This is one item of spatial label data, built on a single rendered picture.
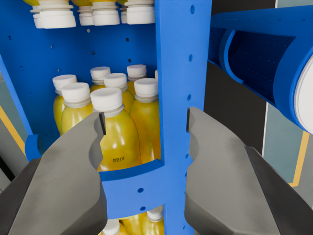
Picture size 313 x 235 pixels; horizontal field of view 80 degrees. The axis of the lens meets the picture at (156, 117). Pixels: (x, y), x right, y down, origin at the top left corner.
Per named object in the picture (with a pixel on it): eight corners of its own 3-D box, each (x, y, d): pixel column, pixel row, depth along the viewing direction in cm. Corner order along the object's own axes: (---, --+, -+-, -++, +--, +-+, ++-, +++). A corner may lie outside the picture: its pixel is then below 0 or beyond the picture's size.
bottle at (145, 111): (163, 199, 34) (160, 103, 25) (129, 188, 36) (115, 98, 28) (175, 172, 40) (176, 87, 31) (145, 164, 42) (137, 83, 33)
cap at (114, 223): (113, 216, 46) (112, 211, 45) (123, 227, 44) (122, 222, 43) (99, 228, 44) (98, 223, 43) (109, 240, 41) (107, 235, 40)
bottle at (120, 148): (103, 192, 35) (80, 99, 27) (139, 182, 37) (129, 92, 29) (106, 226, 29) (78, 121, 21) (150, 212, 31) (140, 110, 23)
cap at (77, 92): (89, 92, 31) (86, 81, 30) (92, 100, 28) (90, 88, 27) (64, 97, 30) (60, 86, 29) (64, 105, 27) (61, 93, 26)
